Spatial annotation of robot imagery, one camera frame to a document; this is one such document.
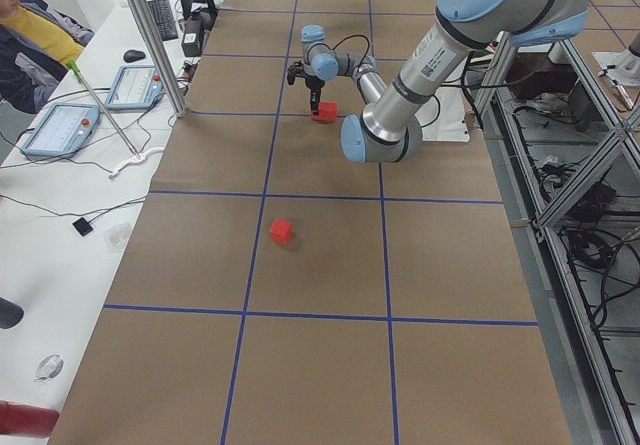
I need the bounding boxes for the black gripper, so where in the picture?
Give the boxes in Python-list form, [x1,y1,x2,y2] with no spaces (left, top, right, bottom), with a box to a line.
[301,69,325,116]

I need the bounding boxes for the red block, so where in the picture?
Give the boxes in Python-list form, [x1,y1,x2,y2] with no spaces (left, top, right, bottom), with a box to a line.
[269,219,293,244]
[310,102,339,123]

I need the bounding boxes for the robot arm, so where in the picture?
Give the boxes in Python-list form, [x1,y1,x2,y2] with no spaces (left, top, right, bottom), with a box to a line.
[287,0,588,163]

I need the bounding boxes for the black keyboard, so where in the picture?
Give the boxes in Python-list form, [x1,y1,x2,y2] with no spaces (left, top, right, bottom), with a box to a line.
[147,0,179,41]

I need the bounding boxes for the right teach pendant tablet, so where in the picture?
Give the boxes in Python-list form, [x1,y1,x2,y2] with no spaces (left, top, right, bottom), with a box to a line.
[105,65,164,111]

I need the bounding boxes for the teach pendant tablet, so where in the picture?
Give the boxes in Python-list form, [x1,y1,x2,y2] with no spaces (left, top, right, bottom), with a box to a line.
[21,103,100,158]
[105,65,164,111]

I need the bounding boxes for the black computer mouse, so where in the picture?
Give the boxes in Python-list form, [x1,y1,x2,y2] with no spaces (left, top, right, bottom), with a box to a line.
[122,49,146,63]

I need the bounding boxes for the brown paper table mat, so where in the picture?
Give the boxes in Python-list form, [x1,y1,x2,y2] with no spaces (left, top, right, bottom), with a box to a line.
[51,0,571,444]

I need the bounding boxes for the left teach pendant tablet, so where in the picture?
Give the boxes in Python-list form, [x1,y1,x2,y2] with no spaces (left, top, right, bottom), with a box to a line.
[21,103,100,158]

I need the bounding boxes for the seated person yellow shirt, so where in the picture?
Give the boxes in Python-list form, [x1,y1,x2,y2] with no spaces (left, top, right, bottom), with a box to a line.
[1,0,94,114]

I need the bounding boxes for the red cylinder object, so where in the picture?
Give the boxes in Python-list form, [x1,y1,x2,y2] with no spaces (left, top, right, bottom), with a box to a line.
[1,400,59,438]

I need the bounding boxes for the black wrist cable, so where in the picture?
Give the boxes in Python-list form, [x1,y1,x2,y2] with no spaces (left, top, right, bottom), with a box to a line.
[324,34,374,79]

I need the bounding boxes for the aluminium frame post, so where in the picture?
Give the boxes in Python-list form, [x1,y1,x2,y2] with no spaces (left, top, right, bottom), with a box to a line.
[127,0,186,118]

